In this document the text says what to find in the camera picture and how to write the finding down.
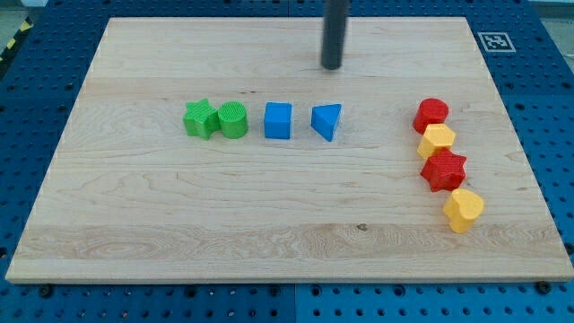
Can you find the yellow heart block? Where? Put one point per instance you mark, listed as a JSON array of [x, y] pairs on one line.
[[463, 207]]

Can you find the blue cube block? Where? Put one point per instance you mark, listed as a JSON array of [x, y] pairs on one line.
[[277, 120]]

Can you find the blue triangle block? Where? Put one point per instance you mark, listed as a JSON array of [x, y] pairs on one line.
[[324, 120]]

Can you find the green cylinder block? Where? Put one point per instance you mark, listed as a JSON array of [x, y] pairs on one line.
[[233, 119]]

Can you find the green star block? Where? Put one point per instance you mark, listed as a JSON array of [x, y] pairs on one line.
[[201, 119]]

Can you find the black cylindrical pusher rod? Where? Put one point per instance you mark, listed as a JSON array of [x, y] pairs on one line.
[[333, 36]]

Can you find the yellow hexagon block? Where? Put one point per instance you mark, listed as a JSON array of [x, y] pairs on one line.
[[435, 138]]

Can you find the red cylinder block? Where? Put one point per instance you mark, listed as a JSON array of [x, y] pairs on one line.
[[430, 111]]

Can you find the red star block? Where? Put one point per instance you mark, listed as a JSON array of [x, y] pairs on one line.
[[444, 171]]

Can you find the light wooden board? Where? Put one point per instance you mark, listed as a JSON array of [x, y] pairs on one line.
[[130, 198]]

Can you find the white fiducial marker tag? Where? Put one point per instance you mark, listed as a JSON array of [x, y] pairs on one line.
[[496, 42]]

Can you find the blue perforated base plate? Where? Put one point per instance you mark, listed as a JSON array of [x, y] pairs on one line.
[[37, 94]]

